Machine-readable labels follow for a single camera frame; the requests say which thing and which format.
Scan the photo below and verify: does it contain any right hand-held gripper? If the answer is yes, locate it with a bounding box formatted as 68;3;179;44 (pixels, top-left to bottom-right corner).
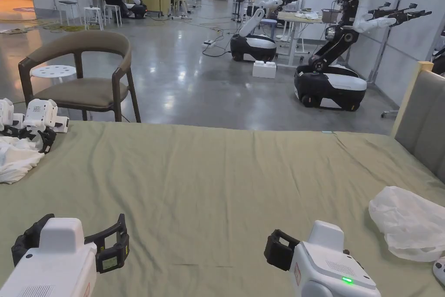
263;220;382;297

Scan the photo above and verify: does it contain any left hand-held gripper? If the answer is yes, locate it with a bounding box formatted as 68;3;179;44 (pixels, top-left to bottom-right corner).
0;213;130;297

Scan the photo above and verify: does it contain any white plastic bag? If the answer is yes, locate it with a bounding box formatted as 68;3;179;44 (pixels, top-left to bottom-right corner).
368;185;445;263

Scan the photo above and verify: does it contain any white garment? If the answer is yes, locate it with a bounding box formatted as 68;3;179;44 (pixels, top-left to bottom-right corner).
0;136;45;184

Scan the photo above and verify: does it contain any bed with pale green sheet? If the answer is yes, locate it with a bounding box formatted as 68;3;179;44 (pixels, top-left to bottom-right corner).
0;120;445;297

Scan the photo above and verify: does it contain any white hand controller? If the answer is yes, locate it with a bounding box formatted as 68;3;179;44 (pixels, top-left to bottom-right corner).
432;257;445;286

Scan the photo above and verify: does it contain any spare hand-held gripper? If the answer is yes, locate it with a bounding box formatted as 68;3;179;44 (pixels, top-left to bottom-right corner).
0;98;26;137
21;99;70;155

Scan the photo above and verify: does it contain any brown wooden armchair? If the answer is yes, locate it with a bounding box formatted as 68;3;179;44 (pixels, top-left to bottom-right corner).
18;30;142;123

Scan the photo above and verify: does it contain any grey padded headboard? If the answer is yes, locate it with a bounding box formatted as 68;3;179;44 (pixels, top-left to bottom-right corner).
391;60;445;170

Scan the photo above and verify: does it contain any white round stool with holes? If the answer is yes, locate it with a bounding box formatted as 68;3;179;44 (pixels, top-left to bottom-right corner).
30;64;77;85

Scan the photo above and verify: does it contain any white foam block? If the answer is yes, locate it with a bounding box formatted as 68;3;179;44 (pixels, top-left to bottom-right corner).
252;60;278;79

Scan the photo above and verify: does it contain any table with white cloths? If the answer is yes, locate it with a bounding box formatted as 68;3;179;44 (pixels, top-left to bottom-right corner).
276;9;345;67

